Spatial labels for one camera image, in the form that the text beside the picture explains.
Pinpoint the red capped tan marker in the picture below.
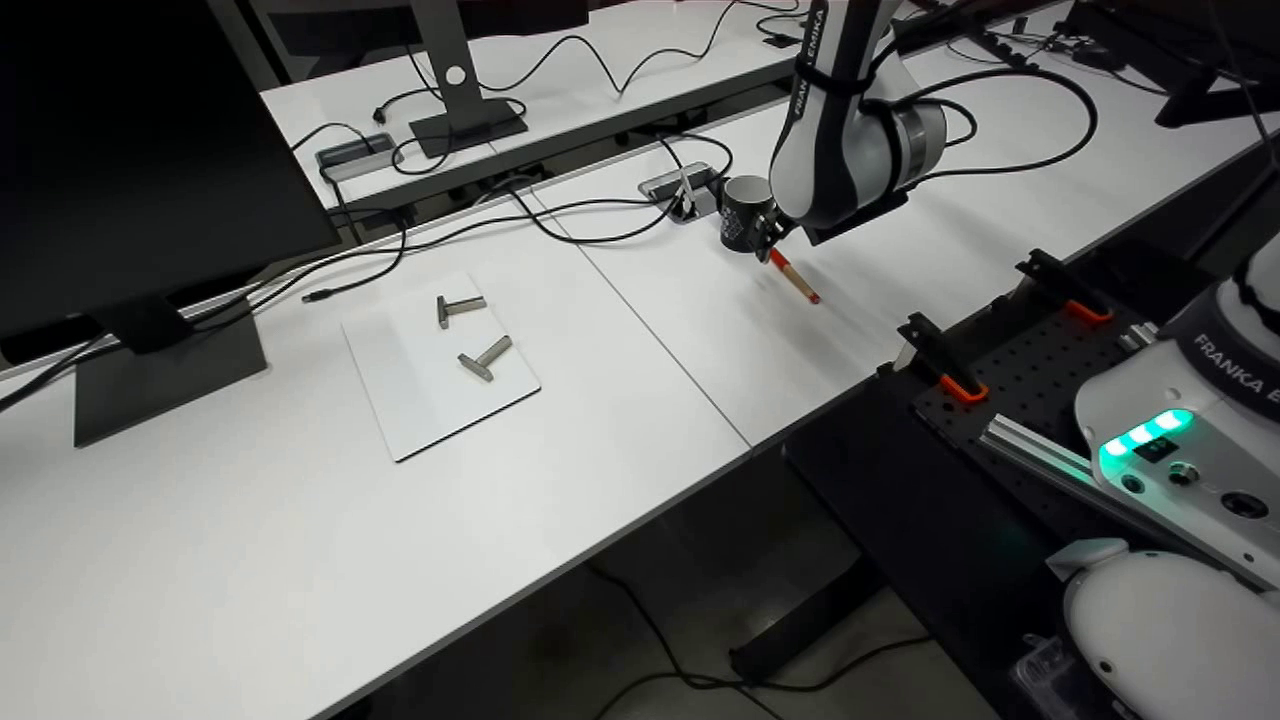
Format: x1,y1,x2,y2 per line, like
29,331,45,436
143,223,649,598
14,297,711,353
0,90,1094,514
763,244,824,307

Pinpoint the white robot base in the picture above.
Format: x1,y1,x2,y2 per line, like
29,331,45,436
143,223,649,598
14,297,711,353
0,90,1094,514
1071,233,1280,591

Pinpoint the black patterned mug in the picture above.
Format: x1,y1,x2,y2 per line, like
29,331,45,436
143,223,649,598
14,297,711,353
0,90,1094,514
717,171,782,258

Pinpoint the metal desk outlet box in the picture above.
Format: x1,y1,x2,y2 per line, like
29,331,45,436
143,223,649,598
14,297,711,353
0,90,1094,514
636,161,733,223

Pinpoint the black orange clamp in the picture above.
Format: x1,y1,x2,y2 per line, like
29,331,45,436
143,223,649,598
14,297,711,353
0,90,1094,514
891,307,997,414
1017,244,1121,335

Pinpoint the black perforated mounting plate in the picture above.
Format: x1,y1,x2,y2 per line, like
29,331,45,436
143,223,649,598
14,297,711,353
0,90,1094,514
914,266,1212,535

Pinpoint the grey T-shaped metal piece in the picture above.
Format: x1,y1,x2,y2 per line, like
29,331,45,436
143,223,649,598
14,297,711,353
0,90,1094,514
455,331,522,385
433,287,491,331

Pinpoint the silver monitor stand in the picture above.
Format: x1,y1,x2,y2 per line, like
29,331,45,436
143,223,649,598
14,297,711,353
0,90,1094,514
399,0,531,161

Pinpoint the black table foot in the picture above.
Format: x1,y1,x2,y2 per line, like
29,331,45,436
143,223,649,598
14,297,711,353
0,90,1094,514
726,557,889,690

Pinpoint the black power adapter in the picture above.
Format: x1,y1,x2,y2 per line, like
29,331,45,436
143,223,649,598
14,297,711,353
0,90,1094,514
314,127,399,183

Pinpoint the black equipment stand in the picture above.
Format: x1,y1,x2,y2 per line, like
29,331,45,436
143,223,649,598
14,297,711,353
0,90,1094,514
1063,0,1280,132

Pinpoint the white rounded cover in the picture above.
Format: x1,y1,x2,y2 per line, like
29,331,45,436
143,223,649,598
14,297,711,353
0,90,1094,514
1062,535,1280,720

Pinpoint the black computer monitor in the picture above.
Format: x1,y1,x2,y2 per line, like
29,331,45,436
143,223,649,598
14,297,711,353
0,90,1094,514
0,0,345,452

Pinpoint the black desk cable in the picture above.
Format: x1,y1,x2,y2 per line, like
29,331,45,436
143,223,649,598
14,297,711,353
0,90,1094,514
0,197,671,392
506,183,686,252

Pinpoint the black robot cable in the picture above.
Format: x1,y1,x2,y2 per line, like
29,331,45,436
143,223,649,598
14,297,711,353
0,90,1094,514
927,63,1106,183

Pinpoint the aluminium rail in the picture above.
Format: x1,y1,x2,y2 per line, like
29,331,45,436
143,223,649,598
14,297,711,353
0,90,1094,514
982,410,1280,591

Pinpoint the black floor cable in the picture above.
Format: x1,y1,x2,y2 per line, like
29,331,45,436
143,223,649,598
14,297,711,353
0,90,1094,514
584,570,942,700

